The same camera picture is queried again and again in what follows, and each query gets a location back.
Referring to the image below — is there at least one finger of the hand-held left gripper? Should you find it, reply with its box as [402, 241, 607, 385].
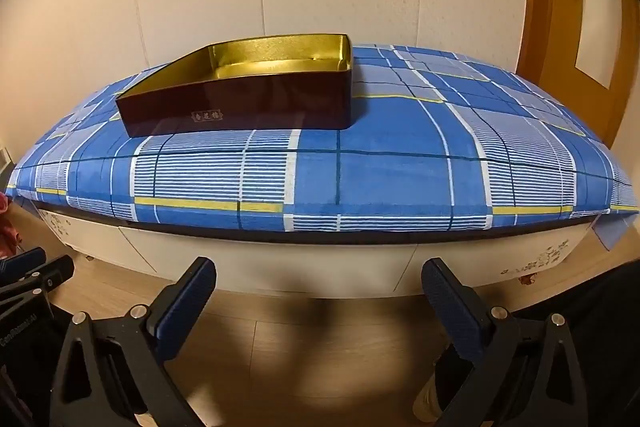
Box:
[0, 248, 46, 280]
[0, 255, 75, 308]

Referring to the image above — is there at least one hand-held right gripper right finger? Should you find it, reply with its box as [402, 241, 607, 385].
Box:
[421, 258, 596, 427]

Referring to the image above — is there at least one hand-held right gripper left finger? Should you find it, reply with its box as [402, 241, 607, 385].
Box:
[50, 257, 217, 427]

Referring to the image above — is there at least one dark red box gold inside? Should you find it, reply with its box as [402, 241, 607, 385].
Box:
[115, 33, 354, 138]

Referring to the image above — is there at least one red shiny cloth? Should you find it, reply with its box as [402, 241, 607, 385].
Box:
[0, 192, 21, 258]

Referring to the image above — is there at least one blue plaid blanket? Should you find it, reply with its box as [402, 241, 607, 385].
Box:
[7, 43, 640, 253]

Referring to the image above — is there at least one wooden door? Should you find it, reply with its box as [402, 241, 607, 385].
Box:
[515, 0, 640, 142]

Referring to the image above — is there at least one white floral bed frame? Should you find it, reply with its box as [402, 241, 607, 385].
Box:
[30, 202, 576, 295]

